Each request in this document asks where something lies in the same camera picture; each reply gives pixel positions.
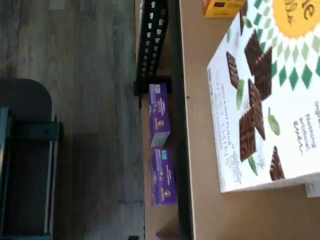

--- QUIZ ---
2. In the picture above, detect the orange Revival cracker box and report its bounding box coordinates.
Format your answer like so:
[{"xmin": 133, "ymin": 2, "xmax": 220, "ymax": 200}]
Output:
[{"xmin": 202, "ymin": 0, "xmax": 248, "ymax": 19}]

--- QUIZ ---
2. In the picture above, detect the white Simple Mills mint box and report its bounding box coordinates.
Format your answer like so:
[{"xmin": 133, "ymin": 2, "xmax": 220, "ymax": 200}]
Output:
[{"xmin": 206, "ymin": 0, "xmax": 320, "ymax": 194}]

